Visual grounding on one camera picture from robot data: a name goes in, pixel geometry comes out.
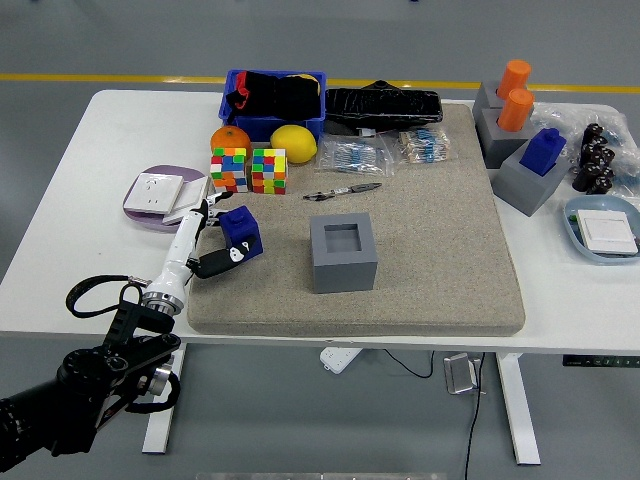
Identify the white power strip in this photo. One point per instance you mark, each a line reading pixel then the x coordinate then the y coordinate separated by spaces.
pixel 337 359

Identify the grey cube seal holder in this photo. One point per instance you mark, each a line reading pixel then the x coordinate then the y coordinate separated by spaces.
pixel 500 145
pixel 342 275
pixel 485 100
pixel 520 185

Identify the white wall socket panel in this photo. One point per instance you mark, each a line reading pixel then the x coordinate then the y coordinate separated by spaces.
pixel 152 192

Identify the black table control panel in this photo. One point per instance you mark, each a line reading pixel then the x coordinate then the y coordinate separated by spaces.
pixel 600 361

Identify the white switch panel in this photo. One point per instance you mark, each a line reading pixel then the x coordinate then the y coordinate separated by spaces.
pixel 190 197
pixel 607 230

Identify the black silver pen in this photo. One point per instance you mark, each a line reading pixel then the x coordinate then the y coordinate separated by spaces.
pixel 360 188

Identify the clear bag tan resistors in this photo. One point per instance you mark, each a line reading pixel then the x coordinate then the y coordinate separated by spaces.
pixel 425 145

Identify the purple plate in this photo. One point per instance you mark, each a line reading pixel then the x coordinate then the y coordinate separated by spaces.
pixel 170 169

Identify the blue plastic bin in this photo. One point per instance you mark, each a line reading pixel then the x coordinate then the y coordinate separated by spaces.
pixel 270 127

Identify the blue square seal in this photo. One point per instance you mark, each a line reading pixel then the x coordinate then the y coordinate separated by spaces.
pixel 542 152
pixel 242 227

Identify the yellow lemon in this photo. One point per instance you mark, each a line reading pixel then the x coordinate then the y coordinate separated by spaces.
pixel 295 142

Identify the light blue tray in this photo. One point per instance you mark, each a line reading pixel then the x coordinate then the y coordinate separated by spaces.
pixel 595 202

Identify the orange fruit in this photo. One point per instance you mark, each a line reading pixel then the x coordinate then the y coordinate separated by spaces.
pixel 230 137

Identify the clear bag blue resistors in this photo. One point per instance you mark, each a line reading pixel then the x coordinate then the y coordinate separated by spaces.
pixel 350 152

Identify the yellow item in bin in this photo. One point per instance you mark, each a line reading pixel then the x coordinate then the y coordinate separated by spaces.
pixel 305 76

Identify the black cloth bag red trim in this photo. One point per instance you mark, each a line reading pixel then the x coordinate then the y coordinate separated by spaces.
pixel 280 97

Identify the silver metal bracket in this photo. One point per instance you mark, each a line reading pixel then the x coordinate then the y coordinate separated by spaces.
pixel 460 375

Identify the black cylinder capacitor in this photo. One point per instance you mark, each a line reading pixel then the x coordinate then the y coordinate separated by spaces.
pixel 590 151
pixel 600 186
pixel 595 132
pixel 606 174
pixel 584 176
pixel 606 155

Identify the orange cylinder seal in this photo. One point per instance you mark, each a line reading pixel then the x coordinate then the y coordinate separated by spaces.
pixel 515 110
pixel 515 75

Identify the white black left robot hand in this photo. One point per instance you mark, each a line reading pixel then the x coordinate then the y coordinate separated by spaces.
pixel 182 240

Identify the white table leg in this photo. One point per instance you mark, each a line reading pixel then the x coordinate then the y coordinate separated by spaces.
pixel 520 415
pixel 160 435

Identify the grey-brown fabric mat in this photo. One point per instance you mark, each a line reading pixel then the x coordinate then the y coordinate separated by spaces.
pixel 425 250

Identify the colourful puzzle cube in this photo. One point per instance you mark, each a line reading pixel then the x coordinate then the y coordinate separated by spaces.
pixel 270 172
pixel 229 170

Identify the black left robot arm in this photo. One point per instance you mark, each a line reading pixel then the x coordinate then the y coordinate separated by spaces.
pixel 75 385

